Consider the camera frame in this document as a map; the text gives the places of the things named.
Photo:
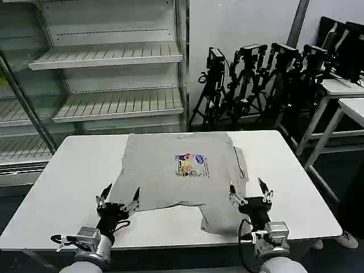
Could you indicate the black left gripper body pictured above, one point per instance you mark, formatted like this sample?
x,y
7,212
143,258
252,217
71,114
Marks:
x,y
111,216

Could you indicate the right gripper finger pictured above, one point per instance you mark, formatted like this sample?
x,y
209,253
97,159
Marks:
x,y
266,192
236,196

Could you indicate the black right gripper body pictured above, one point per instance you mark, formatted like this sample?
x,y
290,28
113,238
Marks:
x,y
256,211

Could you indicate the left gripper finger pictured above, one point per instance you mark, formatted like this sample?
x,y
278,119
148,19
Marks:
x,y
103,196
133,202

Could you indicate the grey printed shirt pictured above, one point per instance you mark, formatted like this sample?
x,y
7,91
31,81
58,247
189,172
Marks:
x,y
176,170

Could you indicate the white work table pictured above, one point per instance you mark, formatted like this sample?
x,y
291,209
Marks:
x,y
79,165

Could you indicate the person's white shoe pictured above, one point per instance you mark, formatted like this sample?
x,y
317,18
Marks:
x,y
318,244
349,240

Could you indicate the glass-sided shelf unit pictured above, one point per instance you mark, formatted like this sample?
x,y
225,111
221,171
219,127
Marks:
x,y
20,113

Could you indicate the white desk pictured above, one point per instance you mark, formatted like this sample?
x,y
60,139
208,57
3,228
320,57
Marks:
x,y
352,109
338,88

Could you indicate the white empty shelf unit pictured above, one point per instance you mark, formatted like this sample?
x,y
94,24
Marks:
x,y
113,57

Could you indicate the black computer monitor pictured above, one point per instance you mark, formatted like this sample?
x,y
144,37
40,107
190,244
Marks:
x,y
351,51
330,31

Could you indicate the black camera on tripod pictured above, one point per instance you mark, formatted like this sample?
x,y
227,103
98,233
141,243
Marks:
x,y
312,71
211,85
247,79
284,74

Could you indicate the grey slanted wall beam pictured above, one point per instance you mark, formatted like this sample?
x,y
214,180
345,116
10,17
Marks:
x,y
298,22

